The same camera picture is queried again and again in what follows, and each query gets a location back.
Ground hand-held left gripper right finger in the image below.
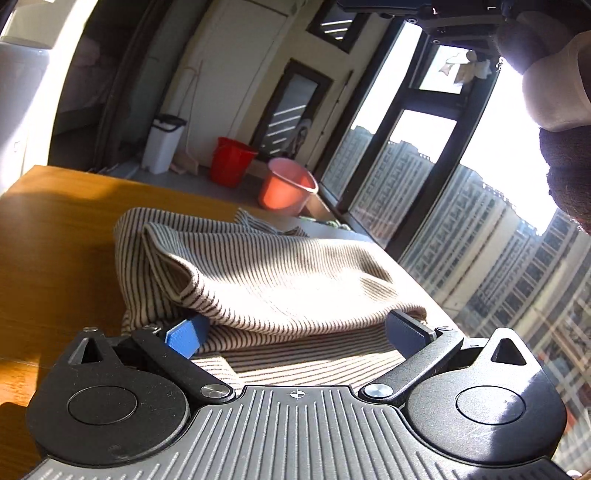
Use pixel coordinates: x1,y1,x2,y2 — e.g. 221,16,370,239
358,309,537,409

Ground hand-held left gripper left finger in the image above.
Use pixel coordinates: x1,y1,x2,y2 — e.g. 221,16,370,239
54,314,236,405

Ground striped knit sweater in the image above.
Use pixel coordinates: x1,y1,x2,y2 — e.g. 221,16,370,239
113,207,428,389

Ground person's right forearm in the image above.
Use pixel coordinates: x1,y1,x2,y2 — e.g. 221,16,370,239
521,32,591,228

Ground person's right hand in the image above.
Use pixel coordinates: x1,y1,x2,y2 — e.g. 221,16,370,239
495,8,579,75

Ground white hanging cloth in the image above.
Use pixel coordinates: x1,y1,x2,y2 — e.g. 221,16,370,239
436,48,493,86

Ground small dark framed window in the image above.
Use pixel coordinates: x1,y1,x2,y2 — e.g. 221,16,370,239
305,0,371,54

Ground high-rise buildings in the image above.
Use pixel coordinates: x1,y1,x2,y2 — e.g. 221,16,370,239
323,124,591,464

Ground mop pole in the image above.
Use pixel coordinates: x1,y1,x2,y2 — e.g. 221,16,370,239
322,69,355,155

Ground dark framed glass door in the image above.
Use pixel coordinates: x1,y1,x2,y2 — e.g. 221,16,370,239
252,58,334,163

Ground grey hanging cloth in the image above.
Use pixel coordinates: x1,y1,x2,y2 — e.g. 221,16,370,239
286,121,313,160

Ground pink bucket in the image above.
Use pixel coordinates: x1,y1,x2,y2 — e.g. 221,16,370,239
257,157,320,217

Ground red bucket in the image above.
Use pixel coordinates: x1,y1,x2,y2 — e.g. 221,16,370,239
210,136,259,188

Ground white trash bin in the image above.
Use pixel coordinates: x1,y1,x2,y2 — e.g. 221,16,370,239
140,113,188,175

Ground white door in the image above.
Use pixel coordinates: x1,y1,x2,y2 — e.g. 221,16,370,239
178,0,298,155

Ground white cylindrical appliance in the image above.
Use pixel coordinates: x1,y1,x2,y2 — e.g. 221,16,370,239
0,39,52,197

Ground large dark window frame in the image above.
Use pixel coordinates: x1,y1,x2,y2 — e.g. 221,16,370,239
318,18,505,271

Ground dark sliding door frame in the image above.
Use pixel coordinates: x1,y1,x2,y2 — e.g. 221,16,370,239
90,0,174,172

